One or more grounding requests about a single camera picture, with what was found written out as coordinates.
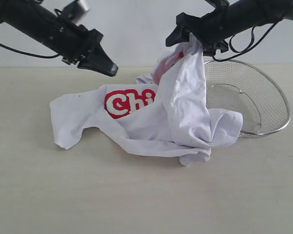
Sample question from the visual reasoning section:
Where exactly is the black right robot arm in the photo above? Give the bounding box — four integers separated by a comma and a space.
165, 0, 293, 57

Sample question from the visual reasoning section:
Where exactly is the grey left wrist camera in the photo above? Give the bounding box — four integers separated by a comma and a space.
61, 0, 90, 24

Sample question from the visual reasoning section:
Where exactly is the white t-shirt red logo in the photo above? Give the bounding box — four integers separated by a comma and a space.
49, 36, 243, 166

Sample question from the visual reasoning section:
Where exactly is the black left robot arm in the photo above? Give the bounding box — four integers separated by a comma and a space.
0, 0, 118, 77

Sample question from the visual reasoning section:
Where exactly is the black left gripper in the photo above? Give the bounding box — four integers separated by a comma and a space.
62, 24, 118, 77

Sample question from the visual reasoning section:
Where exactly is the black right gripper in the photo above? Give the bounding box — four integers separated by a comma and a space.
165, 13, 229, 56

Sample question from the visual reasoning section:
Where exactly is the metal wire mesh basket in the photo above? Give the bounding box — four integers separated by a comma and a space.
205, 60, 291, 138

